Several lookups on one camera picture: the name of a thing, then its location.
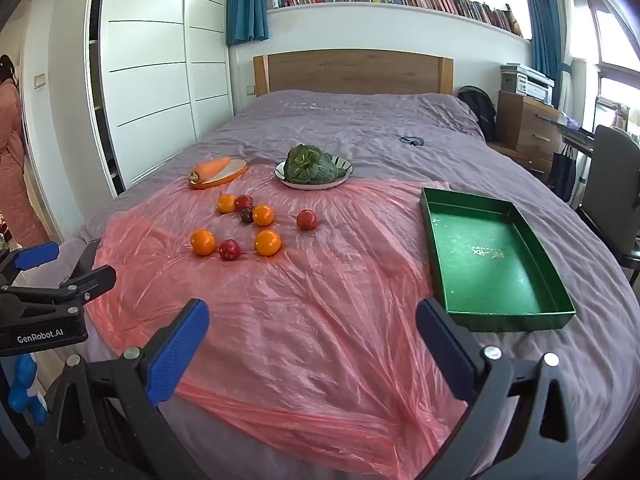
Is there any black backpack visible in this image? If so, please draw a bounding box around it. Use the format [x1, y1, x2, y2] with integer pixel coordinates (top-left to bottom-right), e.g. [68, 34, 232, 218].
[457, 85, 499, 142]

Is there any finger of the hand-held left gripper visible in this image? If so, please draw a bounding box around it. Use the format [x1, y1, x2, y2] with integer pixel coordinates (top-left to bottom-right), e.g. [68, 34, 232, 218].
[0, 239, 117, 313]
[0, 241, 61, 287]

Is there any bok choy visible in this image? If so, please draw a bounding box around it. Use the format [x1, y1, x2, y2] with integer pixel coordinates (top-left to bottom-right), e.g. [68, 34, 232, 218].
[283, 144, 347, 185]

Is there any wooden headboard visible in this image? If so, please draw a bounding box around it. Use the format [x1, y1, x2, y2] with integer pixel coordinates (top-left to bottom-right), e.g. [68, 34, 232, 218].
[252, 49, 455, 97]

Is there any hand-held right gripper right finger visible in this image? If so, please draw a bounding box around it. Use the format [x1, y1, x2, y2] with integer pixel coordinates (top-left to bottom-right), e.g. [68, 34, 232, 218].
[415, 298, 596, 480]

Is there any white printer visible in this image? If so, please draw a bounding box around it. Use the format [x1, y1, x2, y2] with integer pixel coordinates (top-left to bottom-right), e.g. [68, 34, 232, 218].
[500, 64, 556, 106]

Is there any grey chair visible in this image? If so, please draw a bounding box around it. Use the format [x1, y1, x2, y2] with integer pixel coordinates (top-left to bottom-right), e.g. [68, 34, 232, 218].
[575, 125, 640, 282]

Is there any white wardrobe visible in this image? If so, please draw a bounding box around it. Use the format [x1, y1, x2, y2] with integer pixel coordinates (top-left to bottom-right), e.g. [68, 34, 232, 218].
[87, 0, 236, 197]

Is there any white round plate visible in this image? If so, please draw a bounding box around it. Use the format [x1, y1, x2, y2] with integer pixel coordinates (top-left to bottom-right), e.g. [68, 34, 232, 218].
[275, 156, 354, 191]

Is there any black paper bag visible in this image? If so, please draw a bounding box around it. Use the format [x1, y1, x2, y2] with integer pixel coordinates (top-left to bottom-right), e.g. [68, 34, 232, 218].
[547, 145, 579, 204]

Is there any carrot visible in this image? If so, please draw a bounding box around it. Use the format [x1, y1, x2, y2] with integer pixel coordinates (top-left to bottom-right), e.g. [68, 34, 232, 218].
[189, 156, 232, 184]

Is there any orange oval dish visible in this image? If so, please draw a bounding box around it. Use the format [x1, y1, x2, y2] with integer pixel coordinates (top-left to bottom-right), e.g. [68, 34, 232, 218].
[189, 158, 249, 191]

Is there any person's left hand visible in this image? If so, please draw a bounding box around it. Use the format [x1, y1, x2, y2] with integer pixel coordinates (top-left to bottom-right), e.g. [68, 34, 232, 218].
[7, 354, 49, 427]

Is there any green cardboard tray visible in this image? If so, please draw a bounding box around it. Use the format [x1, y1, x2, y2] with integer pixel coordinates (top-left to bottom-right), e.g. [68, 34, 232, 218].
[419, 187, 577, 333]

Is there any wooden drawer chest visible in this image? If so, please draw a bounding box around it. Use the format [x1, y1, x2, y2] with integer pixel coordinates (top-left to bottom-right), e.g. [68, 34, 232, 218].
[496, 91, 563, 162]

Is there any pink plastic sheet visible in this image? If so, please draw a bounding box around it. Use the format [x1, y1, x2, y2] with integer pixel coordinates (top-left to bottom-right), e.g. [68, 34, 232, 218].
[85, 162, 481, 480]

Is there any teal curtain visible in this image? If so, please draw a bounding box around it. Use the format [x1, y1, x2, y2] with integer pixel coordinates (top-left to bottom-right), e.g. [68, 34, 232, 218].
[226, 0, 271, 47]
[522, 0, 572, 111]

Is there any cluttered desk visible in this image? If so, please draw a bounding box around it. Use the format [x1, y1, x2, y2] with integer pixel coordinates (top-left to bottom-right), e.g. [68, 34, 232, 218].
[554, 112, 601, 152]

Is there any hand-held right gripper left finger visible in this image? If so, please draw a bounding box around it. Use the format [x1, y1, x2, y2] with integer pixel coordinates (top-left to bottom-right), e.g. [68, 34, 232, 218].
[37, 298, 211, 480]

